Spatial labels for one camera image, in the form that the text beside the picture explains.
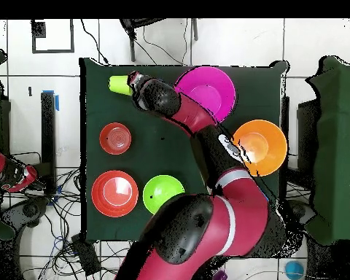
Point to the large orange plastic bowl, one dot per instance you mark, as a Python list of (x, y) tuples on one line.
[(262, 148)]

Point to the lime green plastic cup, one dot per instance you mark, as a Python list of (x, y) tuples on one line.
[(119, 84)]

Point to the black square floor frame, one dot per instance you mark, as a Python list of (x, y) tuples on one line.
[(38, 29)]

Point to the lime green plastic bowl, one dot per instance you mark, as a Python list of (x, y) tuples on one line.
[(159, 189)]

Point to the black round floor stand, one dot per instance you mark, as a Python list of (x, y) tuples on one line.
[(26, 210)]

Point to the large pink plastic bowl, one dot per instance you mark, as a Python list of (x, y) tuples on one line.
[(210, 90)]

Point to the blue tape strip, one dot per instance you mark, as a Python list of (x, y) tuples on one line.
[(57, 102)]

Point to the black camera tripod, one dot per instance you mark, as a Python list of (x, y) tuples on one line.
[(132, 49)]

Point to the dark grey floor equipment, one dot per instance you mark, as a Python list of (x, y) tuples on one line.
[(302, 211)]

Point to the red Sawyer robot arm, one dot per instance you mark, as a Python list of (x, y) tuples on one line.
[(221, 218)]

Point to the small purple floor object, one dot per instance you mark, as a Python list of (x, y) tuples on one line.
[(220, 275)]

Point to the light blue round floor object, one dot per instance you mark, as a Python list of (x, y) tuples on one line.
[(294, 269)]

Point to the small red-orange plastic bowl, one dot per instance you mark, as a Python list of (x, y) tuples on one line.
[(115, 138)]

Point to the long black bar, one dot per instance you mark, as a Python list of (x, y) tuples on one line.
[(48, 145)]

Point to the wide red-orange plastic bowl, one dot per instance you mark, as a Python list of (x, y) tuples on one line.
[(115, 193)]

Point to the black power brick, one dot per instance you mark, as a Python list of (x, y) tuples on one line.
[(86, 256)]

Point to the small black floor marker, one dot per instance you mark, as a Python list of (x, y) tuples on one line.
[(30, 91)]

